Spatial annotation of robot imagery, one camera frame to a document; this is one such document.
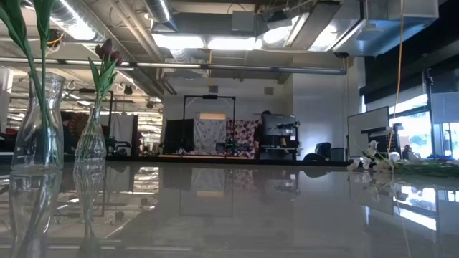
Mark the round silver ceiling duct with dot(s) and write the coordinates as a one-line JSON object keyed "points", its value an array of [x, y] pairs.
{"points": [[159, 10]]}

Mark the black vertical stand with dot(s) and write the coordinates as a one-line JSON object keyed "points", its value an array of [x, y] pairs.
{"points": [[429, 107]]}

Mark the slanted silver duct panel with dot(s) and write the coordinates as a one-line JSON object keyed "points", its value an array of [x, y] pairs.
{"points": [[312, 25]]}

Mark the floral patterned cloth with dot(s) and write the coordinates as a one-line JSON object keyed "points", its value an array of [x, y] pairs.
{"points": [[244, 136]]}

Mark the smooth clear glass carafe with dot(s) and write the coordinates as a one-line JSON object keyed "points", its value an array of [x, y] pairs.
{"points": [[57, 150]]}

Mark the black gantry frame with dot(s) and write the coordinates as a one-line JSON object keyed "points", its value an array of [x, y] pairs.
{"points": [[209, 96]]}

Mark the person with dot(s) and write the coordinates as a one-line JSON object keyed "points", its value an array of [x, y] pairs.
{"points": [[259, 136]]}

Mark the white board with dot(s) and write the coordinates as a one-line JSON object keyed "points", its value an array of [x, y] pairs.
{"points": [[365, 132]]}

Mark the bright window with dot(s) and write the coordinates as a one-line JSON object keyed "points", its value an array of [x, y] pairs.
{"points": [[416, 132]]}

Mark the rectangular metal ceiling duct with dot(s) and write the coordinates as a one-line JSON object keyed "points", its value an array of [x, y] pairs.
{"points": [[387, 32]]}

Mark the black office chair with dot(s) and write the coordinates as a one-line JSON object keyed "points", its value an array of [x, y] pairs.
{"points": [[322, 148]]}

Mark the white patterned cloth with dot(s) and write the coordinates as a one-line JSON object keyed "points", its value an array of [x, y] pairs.
{"points": [[209, 134]]}

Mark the bright ceiling light panel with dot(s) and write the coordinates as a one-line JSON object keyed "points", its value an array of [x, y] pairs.
{"points": [[179, 41], [231, 43]]}

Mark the black panel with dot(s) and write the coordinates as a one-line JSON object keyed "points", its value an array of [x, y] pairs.
{"points": [[175, 136]]}

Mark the white blossom sprig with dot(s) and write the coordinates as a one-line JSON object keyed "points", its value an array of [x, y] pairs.
{"points": [[423, 167]]}

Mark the grey ceiling box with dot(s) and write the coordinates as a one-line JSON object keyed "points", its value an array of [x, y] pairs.
{"points": [[244, 21]]}

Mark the small white container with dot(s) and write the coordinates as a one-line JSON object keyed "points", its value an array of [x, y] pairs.
{"points": [[394, 156]]}

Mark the black equipment rack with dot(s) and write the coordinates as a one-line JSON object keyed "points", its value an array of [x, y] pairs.
{"points": [[380, 134]]}

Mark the black monitor machine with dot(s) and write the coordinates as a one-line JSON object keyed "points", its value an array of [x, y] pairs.
{"points": [[279, 123]]}

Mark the long ceiling light strip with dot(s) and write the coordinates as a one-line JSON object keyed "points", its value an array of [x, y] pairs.
{"points": [[80, 30]]}

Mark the long grey ceiling pipe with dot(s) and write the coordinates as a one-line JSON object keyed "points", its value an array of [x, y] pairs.
{"points": [[251, 67]]}

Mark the ribbed clear glass vase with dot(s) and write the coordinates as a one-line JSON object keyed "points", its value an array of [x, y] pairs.
{"points": [[89, 147]]}

